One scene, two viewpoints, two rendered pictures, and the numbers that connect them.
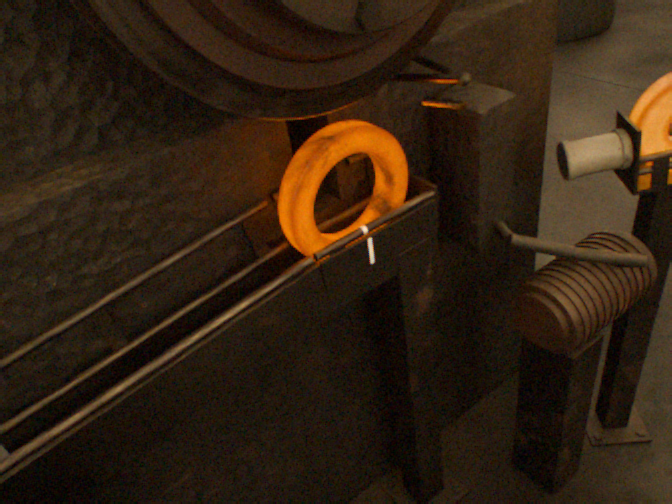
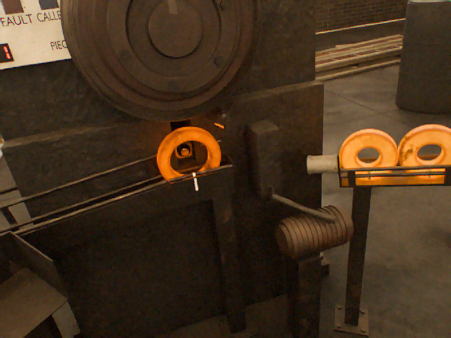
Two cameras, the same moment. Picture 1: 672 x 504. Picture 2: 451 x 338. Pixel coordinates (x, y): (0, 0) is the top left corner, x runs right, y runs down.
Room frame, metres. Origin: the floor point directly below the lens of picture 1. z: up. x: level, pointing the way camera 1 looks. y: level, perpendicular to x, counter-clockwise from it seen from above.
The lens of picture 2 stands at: (-0.26, -0.37, 1.20)
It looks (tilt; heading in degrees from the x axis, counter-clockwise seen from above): 28 degrees down; 15
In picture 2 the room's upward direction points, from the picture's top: 7 degrees counter-clockwise
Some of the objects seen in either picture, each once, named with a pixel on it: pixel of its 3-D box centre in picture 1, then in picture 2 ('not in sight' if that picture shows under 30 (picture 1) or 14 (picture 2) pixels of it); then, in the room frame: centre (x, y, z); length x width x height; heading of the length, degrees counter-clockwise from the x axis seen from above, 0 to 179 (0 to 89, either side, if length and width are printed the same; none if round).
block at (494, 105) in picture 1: (471, 168); (264, 159); (0.75, -0.23, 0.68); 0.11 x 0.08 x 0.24; 29
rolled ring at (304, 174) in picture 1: (346, 195); (189, 157); (0.63, -0.03, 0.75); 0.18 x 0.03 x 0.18; 120
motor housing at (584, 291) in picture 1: (569, 372); (313, 278); (0.67, -0.39, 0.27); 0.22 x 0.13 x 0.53; 119
